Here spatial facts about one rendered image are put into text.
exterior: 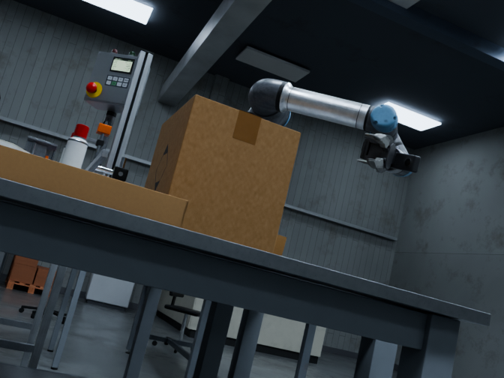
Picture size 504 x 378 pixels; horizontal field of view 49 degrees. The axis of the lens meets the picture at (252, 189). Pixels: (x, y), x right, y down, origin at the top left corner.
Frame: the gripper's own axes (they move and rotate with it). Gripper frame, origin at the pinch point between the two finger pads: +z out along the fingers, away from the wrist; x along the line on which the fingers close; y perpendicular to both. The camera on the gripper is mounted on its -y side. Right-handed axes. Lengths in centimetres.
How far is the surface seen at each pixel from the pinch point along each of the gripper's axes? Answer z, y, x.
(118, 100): 3, 92, -4
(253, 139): 44.3, 9.0, -7.6
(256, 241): 43, 2, -27
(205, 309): -121, 115, -99
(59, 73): -509, 802, 49
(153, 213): 84, -4, -22
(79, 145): 43, 60, -20
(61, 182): 93, 3, -21
